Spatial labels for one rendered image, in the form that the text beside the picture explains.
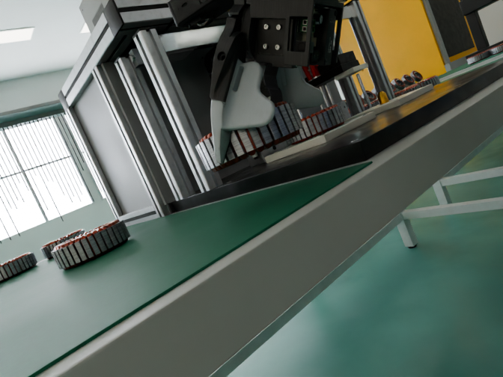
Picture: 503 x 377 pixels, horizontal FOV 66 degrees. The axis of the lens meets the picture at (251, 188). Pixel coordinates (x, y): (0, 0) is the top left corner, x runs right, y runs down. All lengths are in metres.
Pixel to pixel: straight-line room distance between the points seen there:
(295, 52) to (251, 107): 0.06
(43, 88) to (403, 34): 5.61
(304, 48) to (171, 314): 0.23
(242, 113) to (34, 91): 7.16
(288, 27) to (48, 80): 7.30
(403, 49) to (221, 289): 4.31
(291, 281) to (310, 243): 0.03
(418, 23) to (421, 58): 0.33
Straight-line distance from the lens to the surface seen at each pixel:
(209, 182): 0.65
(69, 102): 1.04
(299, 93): 0.44
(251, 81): 0.35
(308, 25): 0.33
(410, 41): 4.45
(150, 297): 0.25
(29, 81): 7.52
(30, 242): 6.92
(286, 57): 0.34
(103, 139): 0.96
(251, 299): 0.26
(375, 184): 0.36
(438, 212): 2.03
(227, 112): 0.35
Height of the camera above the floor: 0.81
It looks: 6 degrees down
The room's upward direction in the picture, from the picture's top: 23 degrees counter-clockwise
